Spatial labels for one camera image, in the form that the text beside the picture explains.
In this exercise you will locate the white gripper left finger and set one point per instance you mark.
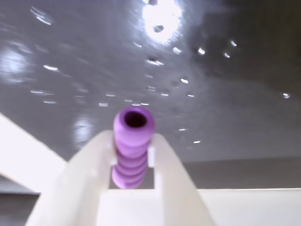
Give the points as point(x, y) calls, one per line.
point(77, 179)

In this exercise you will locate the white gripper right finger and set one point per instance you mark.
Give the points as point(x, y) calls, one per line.
point(176, 179)

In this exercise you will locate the purple ribbed pen grip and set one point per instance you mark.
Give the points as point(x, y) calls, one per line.
point(131, 153)

